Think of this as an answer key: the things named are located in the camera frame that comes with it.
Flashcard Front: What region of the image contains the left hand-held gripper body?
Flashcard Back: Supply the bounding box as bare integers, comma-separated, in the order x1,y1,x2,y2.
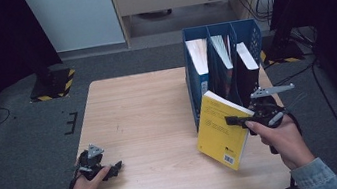
72,142,109,183

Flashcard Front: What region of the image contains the teal illustrated book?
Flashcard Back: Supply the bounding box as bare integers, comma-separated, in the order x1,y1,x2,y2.
206,33,241,101

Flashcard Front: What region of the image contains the yellow book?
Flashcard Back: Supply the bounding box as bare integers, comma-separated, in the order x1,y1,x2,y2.
189,83,263,177

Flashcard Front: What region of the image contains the light blue book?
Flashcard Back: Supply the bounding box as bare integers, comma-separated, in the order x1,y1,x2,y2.
184,36,217,105

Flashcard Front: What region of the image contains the black book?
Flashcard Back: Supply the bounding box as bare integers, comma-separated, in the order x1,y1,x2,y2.
231,39,266,109

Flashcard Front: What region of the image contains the person's right hand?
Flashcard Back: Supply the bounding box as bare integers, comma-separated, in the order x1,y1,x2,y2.
244,110,318,177

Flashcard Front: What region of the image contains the white cabinet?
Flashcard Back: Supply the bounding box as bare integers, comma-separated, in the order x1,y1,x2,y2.
23,0,126,57

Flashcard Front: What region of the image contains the right hand-held gripper cable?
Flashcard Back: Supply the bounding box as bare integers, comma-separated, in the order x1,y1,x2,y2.
264,109,311,189

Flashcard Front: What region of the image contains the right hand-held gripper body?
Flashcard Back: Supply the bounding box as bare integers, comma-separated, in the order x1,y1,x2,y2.
245,82,301,131

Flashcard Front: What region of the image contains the blue plastic file rack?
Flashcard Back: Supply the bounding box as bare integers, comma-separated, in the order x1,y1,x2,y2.
178,16,276,133

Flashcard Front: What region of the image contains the short black floor cable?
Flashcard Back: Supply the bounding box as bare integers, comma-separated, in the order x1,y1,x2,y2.
269,60,319,89

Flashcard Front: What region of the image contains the black stand base striped edge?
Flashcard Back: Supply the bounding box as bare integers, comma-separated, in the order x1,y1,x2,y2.
24,62,80,104
257,32,306,68

